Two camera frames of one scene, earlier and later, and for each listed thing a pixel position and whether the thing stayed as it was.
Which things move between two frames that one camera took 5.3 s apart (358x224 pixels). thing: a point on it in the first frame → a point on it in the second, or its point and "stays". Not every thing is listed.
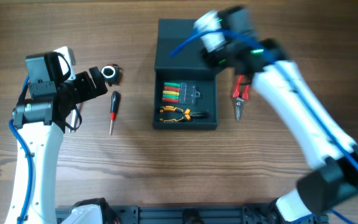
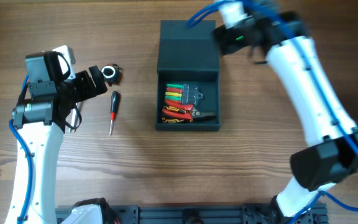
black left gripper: [84, 83] stays
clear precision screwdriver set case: [179, 93] stays
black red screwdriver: [114, 109] stays
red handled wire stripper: [241, 94] → [191, 113]
